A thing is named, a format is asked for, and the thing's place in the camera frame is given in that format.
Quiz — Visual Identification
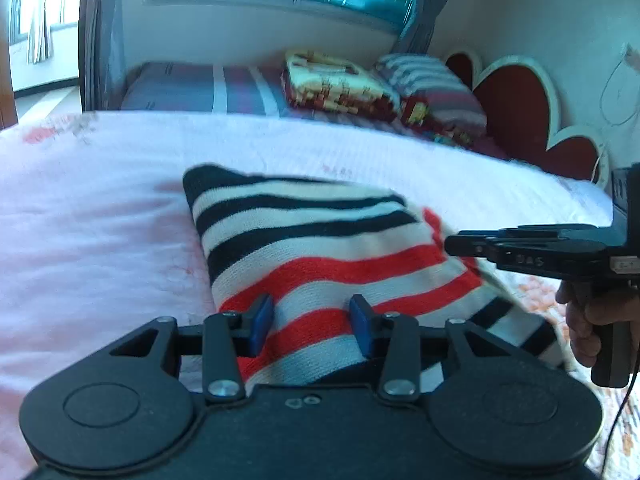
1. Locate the white wall cable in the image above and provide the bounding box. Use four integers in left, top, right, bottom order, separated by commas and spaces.
597, 42, 640, 129

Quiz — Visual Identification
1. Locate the colourful printed cloth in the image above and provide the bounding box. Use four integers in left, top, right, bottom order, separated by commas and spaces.
399, 97, 482, 149

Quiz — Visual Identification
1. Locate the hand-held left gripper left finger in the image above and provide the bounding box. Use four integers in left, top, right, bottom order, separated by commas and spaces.
107, 294, 275, 405

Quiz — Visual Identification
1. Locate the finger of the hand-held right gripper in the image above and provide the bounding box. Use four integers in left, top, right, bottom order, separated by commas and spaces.
459, 224, 613, 242
444, 231, 609, 279

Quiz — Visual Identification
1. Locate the white sheer curtain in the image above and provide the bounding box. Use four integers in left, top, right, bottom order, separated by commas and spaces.
27, 0, 67, 64

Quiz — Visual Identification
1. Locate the striped knit sweater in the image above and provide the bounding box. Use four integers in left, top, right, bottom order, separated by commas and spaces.
182, 164, 568, 387

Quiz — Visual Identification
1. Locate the balcony window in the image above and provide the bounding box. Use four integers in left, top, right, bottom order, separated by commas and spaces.
7, 0, 84, 94

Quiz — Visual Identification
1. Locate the black cable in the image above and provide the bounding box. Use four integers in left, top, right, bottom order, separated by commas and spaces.
597, 359, 640, 480

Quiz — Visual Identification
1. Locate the red heart-shaped headboard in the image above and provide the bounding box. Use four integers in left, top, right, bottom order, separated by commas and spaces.
442, 50, 612, 187

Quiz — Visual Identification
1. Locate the purple striped bed sheet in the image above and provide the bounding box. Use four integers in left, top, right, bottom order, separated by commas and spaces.
120, 61, 507, 161

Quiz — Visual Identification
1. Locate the pale bed cover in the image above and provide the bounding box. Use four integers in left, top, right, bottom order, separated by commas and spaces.
0, 110, 640, 480

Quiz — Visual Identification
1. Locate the grey curtain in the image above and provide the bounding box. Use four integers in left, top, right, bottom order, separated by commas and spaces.
392, 0, 469, 57
77, 0, 127, 112

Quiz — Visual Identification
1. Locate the folded printed blanket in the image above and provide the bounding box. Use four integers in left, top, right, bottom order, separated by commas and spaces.
281, 50, 402, 122

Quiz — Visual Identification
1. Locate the brown wooden door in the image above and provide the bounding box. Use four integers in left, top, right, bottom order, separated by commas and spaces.
0, 35, 19, 129

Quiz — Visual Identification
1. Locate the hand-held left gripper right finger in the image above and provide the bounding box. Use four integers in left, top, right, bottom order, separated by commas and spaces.
349, 294, 561, 404

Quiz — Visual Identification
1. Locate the person's right hand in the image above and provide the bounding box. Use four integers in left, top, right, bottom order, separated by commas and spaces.
556, 279, 640, 368

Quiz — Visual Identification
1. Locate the striped pillow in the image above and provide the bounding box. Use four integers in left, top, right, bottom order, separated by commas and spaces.
375, 52, 489, 137

